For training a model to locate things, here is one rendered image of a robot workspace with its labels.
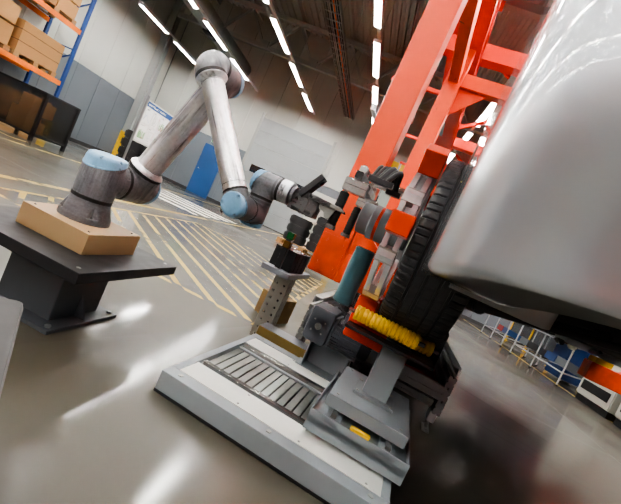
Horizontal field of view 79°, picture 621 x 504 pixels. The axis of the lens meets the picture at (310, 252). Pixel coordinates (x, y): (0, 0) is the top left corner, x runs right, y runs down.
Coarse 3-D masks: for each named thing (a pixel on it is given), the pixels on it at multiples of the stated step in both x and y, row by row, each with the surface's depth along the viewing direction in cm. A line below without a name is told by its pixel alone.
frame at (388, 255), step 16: (416, 176) 129; (416, 192) 123; (400, 208) 123; (416, 208) 122; (416, 224) 170; (384, 240) 124; (400, 240) 122; (384, 256) 123; (400, 256) 171; (384, 272) 128; (368, 288) 137; (384, 288) 159
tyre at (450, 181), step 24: (456, 168) 125; (456, 192) 117; (432, 216) 115; (432, 240) 114; (408, 264) 117; (408, 288) 121; (432, 288) 116; (384, 312) 133; (408, 312) 127; (432, 312) 120; (456, 312) 116; (432, 336) 129
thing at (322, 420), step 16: (320, 400) 143; (320, 416) 128; (336, 416) 128; (320, 432) 128; (336, 432) 126; (352, 432) 125; (368, 432) 134; (352, 448) 125; (368, 448) 123; (384, 448) 123; (400, 448) 133; (368, 464) 123; (384, 464) 122; (400, 464) 120; (400, 480) 120
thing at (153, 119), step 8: (144, 104) 883; (152, 104) 903; (144, 112) 890; (152, 112) 915; (160, 112) 942; (144, 120) 902; (152, 120) 927; (160, 120) 955; (168, 120) 984; (136, 128) 887; (144, 128) 913; (152, 128) 940; (160, 128) 968; (136, 136) 900; (144, 136) 926; (152, 136) 953; (128, 144) 889; (144, 144) 938
